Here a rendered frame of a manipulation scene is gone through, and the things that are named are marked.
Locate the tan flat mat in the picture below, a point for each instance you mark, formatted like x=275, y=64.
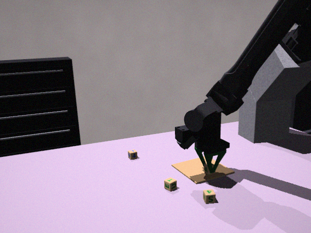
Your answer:
x=194, y=170

